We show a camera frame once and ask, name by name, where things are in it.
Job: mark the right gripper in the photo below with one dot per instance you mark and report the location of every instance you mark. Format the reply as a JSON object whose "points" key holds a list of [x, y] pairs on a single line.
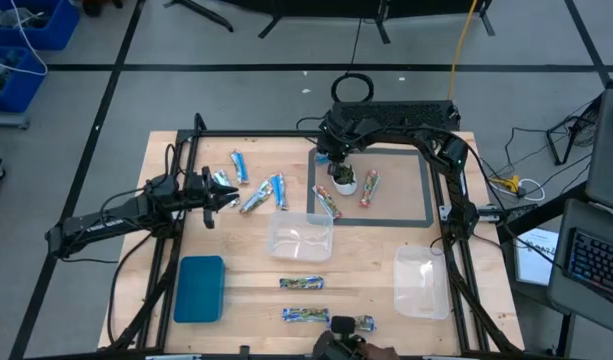
{"points": [[343, 137]]}

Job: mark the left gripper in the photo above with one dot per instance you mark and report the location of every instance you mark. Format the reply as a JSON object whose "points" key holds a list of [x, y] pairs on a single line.
{"points": [[198, 192]]}

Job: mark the blue red granola bar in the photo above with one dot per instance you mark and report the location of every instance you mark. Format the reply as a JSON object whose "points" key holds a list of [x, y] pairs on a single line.
{"points": [[321, 159]]}

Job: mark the blue silver granola bar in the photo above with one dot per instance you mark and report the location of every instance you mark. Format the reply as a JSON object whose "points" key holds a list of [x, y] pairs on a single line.
{"points": [[222, 177], [256, 197]]}

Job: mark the red green granola bar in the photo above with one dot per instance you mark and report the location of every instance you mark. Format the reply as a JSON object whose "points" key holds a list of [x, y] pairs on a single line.
{"points": [[369, 188], [327, 202]]}

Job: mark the green purple granola bar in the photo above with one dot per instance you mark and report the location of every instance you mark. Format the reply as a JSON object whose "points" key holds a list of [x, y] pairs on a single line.
{"points": [[301, 283], [306, 315], [366, 323]]}

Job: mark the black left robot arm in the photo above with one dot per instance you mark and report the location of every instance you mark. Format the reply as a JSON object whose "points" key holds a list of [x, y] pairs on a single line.
{"points": [[101, 222]]}

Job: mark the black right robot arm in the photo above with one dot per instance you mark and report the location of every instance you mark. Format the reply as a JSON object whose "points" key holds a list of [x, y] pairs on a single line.
{"points": [[453, 155]]}

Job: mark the potted plant white pot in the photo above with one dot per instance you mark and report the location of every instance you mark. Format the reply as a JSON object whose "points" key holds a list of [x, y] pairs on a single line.
{"points": [[344, 186]]}

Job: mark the clear plastic container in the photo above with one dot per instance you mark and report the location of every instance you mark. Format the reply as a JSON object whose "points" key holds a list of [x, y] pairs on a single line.
{"points": [[300, 237], [421, 282]]}

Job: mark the tan mat grey border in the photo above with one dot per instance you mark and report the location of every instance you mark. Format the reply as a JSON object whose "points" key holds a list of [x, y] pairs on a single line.
{"points": [[401, 200]]}

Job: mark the teal rectangular tray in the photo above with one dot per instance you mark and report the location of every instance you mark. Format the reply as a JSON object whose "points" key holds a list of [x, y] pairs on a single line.
{"points": [[199, 290]]}

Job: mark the black computer case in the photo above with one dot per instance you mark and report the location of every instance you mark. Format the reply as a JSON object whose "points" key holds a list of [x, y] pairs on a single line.
{"points": [[416, 114]]}

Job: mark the black partition screen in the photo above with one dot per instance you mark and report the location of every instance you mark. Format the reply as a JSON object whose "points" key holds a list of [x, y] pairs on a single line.
{"points": [[336, 7]]}

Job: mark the yellow power plug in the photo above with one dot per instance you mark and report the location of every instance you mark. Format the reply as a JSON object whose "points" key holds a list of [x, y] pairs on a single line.
{"points": [[508, 184]]}

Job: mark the blue plastic bin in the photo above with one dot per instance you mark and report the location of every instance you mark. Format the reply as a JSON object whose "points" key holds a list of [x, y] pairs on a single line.
{"points": [[51, 30], [21, 90]]}

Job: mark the white paper sheet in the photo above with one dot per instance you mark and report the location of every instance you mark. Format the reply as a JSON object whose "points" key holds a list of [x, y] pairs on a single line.
{"points": [[533, 265]]}

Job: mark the grey cart base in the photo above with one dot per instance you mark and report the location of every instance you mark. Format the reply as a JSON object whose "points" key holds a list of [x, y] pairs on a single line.
{"points": [[6, 120]]}

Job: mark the grey desk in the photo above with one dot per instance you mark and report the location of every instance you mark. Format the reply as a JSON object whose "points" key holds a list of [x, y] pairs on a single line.
{"points": [[576, 294], [606, 165]]}

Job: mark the black backlit keyboard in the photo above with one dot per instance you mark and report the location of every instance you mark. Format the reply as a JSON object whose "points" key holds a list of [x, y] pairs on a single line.
{"points": [[598, 262]]}

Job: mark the black aluminium frame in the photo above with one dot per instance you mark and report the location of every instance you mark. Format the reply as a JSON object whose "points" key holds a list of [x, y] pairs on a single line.
{"points": [[266, 133]]}

